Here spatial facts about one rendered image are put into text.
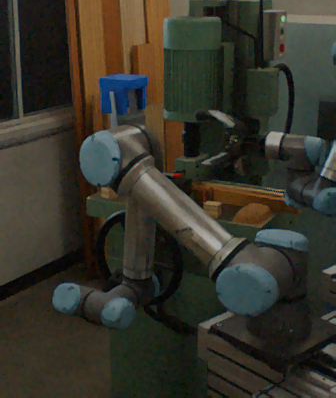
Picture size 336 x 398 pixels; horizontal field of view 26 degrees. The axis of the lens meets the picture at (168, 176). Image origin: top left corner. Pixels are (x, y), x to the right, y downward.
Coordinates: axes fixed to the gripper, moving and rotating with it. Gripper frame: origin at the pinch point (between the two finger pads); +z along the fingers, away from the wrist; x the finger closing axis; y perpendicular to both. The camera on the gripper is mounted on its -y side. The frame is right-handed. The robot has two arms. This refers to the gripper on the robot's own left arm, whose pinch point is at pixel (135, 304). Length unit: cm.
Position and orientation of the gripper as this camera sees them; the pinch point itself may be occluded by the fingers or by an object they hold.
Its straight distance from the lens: 211.8
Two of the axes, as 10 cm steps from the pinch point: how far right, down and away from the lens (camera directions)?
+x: 8.5, 1.7, -4.9
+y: -2.7, 9.5, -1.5
